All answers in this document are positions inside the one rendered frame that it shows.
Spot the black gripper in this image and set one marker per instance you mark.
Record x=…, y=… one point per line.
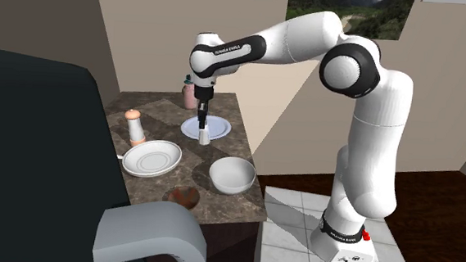
x=203, y=93

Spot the small white shaker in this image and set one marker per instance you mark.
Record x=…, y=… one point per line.
x=204, y=137

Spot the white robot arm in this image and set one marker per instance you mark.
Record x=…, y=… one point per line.
x=369, y=153

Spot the pink bottle with teal cap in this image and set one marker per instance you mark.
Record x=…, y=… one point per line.
x=188, y=98

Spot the pale blue plate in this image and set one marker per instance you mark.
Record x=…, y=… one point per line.
x=219, y=126

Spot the brown marble top table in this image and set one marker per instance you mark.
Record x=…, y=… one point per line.
x=232, y=146

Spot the white mill with peach top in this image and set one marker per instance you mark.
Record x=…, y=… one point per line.
x=134, y=129

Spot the white plate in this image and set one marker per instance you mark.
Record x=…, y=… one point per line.
x=151, y=158

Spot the white bowl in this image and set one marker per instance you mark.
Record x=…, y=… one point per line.
x=232, y=175

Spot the brown round coaster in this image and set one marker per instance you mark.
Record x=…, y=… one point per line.
x=182, y=196

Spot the white tiled robot stand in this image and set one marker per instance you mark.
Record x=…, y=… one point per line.
x=287, y=245

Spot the dark chair with grey armrest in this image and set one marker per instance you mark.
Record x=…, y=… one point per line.
x=35, y=156

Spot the landscape wall picture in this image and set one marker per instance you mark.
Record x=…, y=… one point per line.
x=335, y=8

